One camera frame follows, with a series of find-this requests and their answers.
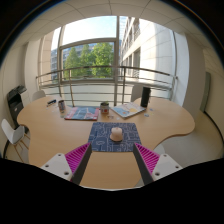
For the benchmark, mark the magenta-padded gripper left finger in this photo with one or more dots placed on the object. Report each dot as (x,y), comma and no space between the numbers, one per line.
(56,165)

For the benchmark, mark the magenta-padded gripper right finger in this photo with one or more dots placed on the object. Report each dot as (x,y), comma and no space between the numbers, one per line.
(165,165)

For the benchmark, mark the white computer mouse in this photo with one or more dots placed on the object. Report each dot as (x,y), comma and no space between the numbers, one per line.
(116,134)

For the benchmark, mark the blue patterned mouse pad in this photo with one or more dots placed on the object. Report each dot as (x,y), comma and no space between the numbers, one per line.
(100,138)

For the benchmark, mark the white chair wooden legs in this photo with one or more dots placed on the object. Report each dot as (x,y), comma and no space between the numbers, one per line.
(11,133)

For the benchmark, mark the red cover magazine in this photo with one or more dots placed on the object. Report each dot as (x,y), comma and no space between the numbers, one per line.
(81,113)

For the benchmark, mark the small black device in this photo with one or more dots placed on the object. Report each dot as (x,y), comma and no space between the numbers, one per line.
(51,102)

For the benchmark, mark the blue white illustrated magazine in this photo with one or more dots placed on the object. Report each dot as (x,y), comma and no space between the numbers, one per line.
(128,110)

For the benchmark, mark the black drink tumbler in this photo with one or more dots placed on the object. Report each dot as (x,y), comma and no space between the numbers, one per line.
(145,96)

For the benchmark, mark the pale pink sticker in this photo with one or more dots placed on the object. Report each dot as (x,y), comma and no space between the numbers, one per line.
(110,117)

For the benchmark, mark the small potted plant cup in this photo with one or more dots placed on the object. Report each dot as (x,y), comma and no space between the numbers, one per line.
(104,108)

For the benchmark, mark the metal balcony railing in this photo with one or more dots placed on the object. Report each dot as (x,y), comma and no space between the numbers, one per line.
(86,80)

